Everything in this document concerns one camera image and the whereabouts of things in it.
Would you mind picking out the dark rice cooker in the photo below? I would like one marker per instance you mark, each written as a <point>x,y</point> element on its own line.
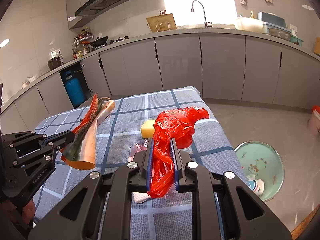
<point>54,63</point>

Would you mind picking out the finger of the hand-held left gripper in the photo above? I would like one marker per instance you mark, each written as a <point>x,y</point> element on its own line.
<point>47,155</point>
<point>30,137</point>

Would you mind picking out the gas stove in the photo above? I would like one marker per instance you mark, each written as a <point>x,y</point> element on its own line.
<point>115,41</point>

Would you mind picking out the grey lower kitchen cabinets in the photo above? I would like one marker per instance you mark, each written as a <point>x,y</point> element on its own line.
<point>220,67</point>

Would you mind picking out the spice rack with bottles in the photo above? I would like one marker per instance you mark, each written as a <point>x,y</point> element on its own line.
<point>83,36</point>

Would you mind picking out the pink bucket with red lid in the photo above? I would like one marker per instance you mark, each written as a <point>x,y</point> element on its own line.
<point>315,122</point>

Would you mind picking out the blue plaid tablecloth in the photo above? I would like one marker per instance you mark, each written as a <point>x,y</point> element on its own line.
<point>120,135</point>

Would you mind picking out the green enamel basin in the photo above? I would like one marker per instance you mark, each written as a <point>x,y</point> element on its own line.
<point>262,155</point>

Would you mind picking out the metal kitchen faucet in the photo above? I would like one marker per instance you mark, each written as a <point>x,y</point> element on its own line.
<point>205,17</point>

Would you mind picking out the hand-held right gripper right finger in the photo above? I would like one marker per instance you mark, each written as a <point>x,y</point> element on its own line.
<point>175,165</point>

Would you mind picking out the wicker chair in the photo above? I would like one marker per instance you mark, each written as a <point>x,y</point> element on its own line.
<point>307,220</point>

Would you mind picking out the white plastic container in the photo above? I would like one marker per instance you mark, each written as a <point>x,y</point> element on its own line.
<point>247,25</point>

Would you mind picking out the white paper napkin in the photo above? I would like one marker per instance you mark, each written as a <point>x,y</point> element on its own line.
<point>140,197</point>

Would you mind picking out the red plastic bag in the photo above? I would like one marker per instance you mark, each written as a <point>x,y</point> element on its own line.
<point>175,122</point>

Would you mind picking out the soap pump bottle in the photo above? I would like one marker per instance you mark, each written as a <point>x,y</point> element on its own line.
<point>252,15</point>

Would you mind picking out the blue dish drainer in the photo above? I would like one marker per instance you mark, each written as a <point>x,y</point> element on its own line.
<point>272,20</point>

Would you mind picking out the small green plastic tub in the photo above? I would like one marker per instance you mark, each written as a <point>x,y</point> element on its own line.
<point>296,40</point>

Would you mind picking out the blue gas cylinder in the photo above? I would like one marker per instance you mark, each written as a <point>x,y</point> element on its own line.
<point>75,91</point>

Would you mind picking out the orange snack wrapper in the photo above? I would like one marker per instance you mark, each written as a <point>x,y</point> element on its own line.
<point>87,145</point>

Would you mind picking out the sauce bottles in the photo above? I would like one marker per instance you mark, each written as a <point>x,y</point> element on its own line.
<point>80,54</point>

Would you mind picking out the white and blue paper cup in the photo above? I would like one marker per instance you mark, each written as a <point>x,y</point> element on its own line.
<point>257,186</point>

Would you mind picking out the black wok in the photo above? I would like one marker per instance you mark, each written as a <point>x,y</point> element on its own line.
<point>98,41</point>

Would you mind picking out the range hood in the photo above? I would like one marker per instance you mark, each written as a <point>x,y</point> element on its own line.
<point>100,2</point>

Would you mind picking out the wooden cutting board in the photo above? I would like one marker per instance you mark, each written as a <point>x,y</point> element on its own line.
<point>162,21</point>
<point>317,46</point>

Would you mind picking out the yellow sponge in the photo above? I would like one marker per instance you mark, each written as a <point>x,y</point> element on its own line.
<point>147,128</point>

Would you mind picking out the knives in holder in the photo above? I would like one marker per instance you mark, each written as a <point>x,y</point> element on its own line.
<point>163,12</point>

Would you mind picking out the white wall socket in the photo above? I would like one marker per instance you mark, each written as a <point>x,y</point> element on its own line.
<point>293,27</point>

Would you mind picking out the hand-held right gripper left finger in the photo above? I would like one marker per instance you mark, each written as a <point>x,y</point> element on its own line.
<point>150,165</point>

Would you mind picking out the person's left hand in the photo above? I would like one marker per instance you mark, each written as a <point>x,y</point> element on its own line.
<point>28,212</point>

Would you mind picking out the clear plastic bag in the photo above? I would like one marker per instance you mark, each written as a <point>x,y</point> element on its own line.
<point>137,148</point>

